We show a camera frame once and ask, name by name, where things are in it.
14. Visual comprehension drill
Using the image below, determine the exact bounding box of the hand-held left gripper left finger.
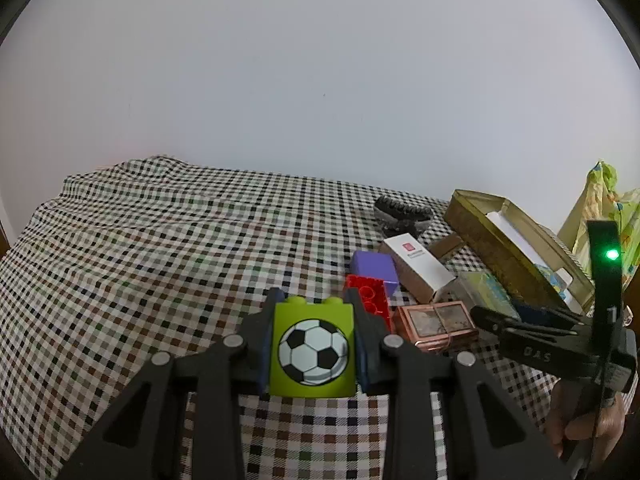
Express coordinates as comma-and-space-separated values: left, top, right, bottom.
57, 287, 282, 480

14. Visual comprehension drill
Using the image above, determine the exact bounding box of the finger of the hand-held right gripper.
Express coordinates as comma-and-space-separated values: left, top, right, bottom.
470, 305, 523, 336
515, 304, 588, 331

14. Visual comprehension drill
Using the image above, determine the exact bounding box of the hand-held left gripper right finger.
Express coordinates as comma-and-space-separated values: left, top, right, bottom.
345, 287, 572, 480

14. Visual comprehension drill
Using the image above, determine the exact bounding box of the green block with soccer ball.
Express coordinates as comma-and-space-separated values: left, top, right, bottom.
270, 297, 357, 399

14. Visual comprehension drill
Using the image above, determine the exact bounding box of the copper framed case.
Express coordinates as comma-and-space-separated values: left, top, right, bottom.
392, 301, 481, 356

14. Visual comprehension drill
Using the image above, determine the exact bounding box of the red toy block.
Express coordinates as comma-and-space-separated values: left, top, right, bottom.
344, 274, 393, 333

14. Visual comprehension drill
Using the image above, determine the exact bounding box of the gold tin box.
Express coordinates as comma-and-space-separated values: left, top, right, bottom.
444, 189, 598, 316

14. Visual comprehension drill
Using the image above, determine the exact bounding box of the purple toy block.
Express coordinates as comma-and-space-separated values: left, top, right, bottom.
351, 251, 400, 297

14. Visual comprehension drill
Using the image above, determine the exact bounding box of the white box with red label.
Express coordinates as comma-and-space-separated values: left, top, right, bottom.
382, 234, 457, 305

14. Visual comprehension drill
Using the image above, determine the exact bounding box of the person's right hand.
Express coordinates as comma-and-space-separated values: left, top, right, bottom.
546, 380, 627, 467

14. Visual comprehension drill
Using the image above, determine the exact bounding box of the pale green packet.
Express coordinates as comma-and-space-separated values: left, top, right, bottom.
457, 271, 521, 318

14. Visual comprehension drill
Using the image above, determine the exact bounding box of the blue printed card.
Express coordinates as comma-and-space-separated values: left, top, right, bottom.
536, 262, 563, 296

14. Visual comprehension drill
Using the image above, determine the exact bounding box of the white charger plug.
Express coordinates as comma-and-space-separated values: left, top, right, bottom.
555, 267, 577, 295

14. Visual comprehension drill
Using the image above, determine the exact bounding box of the white paper liner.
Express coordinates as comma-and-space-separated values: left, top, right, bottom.
485, 210, 576, 281

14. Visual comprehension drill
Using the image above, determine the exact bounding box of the small brown box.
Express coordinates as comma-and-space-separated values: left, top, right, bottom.
429, 235, 468, 261

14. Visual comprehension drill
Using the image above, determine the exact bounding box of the yellow green printed cloth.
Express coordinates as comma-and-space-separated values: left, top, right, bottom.
557, 160, 640, 281

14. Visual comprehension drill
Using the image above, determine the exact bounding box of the black hair claw clip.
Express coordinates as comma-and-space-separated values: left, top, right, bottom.
374, 196, 433, 238

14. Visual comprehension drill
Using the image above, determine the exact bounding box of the checkered tablecloth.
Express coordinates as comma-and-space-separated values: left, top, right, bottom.
0, 156, 591, 480

